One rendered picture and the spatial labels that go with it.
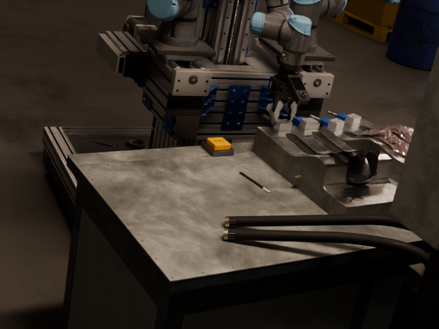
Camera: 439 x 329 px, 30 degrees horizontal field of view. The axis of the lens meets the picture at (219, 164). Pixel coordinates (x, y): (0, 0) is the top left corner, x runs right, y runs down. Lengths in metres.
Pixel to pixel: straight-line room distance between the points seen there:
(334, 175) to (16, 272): 1.48
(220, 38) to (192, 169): 0.71
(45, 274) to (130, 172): 1.04
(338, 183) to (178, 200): 0.49
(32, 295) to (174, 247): 1.25
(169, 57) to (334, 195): 0.82
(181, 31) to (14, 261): 1.22
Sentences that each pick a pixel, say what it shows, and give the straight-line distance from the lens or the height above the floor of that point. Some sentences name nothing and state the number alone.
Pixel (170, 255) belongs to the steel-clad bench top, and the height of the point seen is 0.80.
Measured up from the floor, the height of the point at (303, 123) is 0.91.
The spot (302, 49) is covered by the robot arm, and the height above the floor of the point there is 1.17.
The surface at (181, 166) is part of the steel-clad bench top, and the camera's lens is 2.54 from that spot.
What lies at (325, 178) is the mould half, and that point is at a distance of 2.44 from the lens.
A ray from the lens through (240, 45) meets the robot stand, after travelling 3.13.
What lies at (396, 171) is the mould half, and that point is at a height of 0.84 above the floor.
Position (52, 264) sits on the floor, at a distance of 3.46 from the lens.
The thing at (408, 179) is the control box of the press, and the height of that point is 1.17.
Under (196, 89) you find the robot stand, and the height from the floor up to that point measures 0.93.
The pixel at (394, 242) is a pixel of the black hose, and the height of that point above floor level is 0.90.
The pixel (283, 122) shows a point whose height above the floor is 0.92.
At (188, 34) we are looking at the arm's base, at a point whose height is 1.08.
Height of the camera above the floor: 1.87
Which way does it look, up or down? 24 degrees down
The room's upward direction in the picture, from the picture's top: 11 degrees clockwise
